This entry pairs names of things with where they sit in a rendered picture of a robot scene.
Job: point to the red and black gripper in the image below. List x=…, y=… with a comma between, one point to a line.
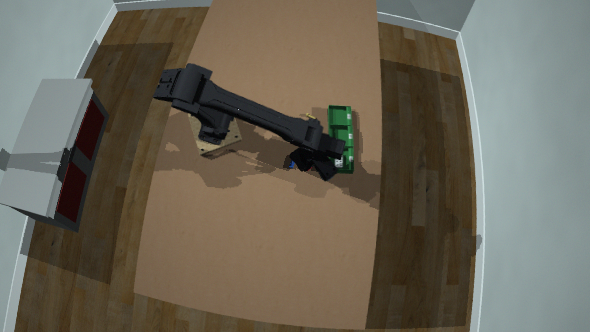
x=295, y=156

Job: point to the green open bin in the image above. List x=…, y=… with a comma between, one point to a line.
x=341, y=127

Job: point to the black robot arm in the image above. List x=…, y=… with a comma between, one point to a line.
x=180, y=89

